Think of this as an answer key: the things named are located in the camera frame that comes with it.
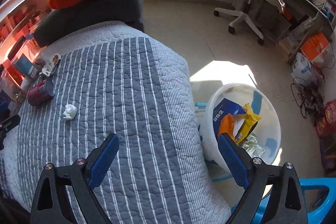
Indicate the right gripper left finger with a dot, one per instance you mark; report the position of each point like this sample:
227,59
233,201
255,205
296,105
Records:
51,203

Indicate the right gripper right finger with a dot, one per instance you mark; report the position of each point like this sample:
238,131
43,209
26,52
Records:
286,203

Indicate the beige tissue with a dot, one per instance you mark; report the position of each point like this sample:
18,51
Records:
252,147

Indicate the red soda can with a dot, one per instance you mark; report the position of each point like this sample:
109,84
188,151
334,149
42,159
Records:
41,92

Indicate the yellow snack wrapper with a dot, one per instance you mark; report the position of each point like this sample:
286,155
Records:
245,124

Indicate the orange peel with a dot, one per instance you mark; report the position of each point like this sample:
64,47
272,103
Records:
228,126

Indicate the white plastic trash bin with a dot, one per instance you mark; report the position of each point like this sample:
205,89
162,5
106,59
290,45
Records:
267,131

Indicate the clear bag blue label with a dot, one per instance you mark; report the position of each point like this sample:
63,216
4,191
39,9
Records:
27,68

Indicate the small white paper ball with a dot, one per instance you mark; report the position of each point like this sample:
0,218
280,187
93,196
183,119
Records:
70,112

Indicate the white green snack wrapper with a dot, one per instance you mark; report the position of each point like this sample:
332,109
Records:
50,65

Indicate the blue plastic stool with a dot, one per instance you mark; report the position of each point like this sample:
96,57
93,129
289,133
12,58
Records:
319,195

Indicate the red gift bag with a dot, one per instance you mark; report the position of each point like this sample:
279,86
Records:
326,125

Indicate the grey striped quilt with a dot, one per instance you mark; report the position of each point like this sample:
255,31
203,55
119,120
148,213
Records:
122,81

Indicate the white plastic shopping bag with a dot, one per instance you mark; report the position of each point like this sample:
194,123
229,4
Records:
304,73

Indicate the stack of books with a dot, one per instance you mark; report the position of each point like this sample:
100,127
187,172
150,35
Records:
288,49

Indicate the orange cardboard box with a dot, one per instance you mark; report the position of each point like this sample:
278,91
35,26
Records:
317,49

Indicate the desk with clutter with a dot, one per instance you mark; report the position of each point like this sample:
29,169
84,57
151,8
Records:
301,20

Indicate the dark grey sofa cushion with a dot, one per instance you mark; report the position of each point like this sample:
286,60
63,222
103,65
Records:
62,22

